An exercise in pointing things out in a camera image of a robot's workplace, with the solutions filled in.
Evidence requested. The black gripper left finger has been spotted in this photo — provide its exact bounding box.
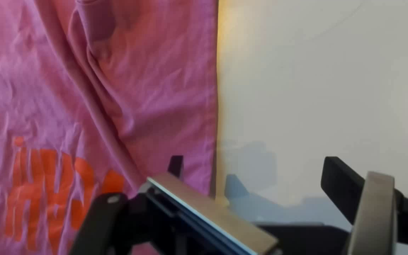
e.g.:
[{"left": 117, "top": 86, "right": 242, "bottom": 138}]
[{"left": 69, "top": 155, "right": 280, "bottom": 255}]

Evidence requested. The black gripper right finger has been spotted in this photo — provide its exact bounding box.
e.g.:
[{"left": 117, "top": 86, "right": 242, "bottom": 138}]
[{"left": 320, "top": 157, "right": 408, "bottom": 255}]

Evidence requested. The pink shirt with orange print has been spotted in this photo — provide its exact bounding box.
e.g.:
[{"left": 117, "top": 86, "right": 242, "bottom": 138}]
[{"left": 0, "top": 0, "right": 221, "bottom": 255}]

